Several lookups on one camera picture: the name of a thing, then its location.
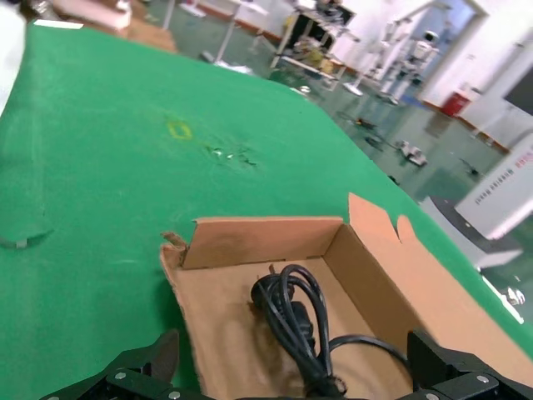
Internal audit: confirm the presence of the black display on white stand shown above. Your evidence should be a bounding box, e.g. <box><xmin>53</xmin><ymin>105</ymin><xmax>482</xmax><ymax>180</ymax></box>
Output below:
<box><xmin>502</xmin><ymin>67</ymin><xmax>533</xmax><ymax>117</ymax></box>

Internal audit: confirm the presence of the white humanoid robot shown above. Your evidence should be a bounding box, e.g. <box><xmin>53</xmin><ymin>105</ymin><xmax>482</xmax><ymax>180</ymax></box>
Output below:
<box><xmin>399</xmin><ymin>29</ymin><xmax>441</xmax><ymax>84</ymax></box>

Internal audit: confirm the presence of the torn-edged open cardboard box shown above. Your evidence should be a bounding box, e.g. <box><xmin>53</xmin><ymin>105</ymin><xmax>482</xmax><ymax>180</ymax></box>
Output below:
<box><xmin>159</xmin><ymin>191</ymin><xmax>533</xmax><ymax>400</ymax></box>

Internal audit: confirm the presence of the metal shelf rack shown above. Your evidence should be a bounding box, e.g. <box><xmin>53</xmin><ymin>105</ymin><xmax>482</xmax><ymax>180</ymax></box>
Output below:
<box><xmin>270</xmin><ymin>0</ymin><xmax>360</xmax><ymax>91</ymax></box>

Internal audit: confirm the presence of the white floor stand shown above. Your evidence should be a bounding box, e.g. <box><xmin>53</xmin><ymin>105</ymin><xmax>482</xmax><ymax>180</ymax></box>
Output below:
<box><xmin>342</xmin><ymin>24</ymin><xmax>389</xmax><ymax>97</ymax></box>

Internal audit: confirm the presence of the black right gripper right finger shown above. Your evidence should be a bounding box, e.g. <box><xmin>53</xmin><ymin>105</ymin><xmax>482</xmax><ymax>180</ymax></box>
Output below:
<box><xmin>398</xmin><ymin>327</ymin><xmax>533</xmax><ymax>400</ymax></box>

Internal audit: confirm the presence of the black power cable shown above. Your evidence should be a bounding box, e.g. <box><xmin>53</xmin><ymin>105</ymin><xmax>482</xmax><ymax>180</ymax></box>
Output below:
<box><xmin>248</xmin><ymin>263</ymin><xmax>413</xmax><ymax>400</ymax></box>

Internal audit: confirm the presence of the green table cloth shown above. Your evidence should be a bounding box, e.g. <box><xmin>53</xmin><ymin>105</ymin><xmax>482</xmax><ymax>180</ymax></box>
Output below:
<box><xmin>0</xmin><ymin>19</ymin><xmax>533</xmax><ymax>400</ymax></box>

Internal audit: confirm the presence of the white device on floor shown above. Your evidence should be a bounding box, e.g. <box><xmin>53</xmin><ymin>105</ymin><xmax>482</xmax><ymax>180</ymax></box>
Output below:
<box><xmin>394</xmin><ymin>140</ymin><xmax>429</xmax><ymax>168</ymax></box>

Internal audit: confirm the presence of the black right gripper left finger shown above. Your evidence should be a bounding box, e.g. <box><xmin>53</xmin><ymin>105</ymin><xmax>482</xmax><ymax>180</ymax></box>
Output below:
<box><xmin>39</xmin><ymin>327</ymin><xmax>202</xmax><ymax>400</ymax></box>

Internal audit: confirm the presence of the white tower wheeled robot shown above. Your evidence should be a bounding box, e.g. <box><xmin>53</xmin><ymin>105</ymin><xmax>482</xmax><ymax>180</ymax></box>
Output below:
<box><xmin>418</xmin><ymin>132</ymin><xmax>533</xmax><ymax>268</ymax></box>

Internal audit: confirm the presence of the red waste bin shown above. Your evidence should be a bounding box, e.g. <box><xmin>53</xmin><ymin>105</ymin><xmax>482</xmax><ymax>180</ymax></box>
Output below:
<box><xmin>440</xmin><ymin>92</ymin><xmax>469</xmax><ymax>118</ymax></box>

